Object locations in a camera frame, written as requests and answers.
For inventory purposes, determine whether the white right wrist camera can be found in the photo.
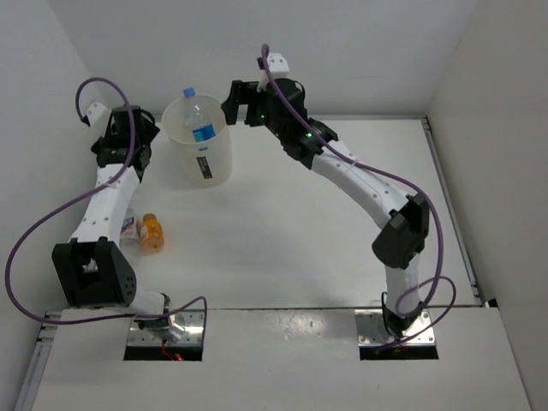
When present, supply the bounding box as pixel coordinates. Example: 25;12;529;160
257;51;289;83

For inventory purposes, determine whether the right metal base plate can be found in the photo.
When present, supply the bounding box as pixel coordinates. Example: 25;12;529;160
354;308;436;348

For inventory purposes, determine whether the blue label water bottle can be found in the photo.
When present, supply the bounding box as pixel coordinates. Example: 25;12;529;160
182;87;217;142

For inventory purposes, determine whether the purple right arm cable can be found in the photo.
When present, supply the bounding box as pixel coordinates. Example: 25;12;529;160
260;43;457;348

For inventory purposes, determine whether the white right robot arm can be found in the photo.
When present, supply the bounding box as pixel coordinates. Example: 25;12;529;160
221;79;430;338

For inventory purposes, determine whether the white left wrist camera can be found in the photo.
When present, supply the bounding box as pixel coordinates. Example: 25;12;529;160
86;101;110;129

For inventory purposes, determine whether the white plastic bin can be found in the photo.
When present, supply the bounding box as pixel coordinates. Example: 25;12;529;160
162;94;232;188

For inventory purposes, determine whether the orange juice bottle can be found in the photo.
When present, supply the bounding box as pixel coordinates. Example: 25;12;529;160
140;213;164;252

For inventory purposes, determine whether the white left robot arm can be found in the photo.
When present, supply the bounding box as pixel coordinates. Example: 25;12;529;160
51;105;166;316

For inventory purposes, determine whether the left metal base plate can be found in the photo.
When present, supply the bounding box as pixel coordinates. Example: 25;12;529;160
126;310;207;348

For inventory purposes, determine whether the clear orange label bottle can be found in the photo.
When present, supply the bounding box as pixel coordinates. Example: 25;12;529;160
119;208;140;247

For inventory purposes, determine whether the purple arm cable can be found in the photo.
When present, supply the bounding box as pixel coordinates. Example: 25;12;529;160
260;43;457;348
7;76;209;325

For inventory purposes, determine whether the metal base plate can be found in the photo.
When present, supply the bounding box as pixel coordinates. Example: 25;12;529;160
354;308;436;348
126;310;207;348

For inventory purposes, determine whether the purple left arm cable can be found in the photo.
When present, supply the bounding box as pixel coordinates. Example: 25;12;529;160
7;76;209;325

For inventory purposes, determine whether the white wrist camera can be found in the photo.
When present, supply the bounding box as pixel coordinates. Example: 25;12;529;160
257;51;289;83
86;101;110;129

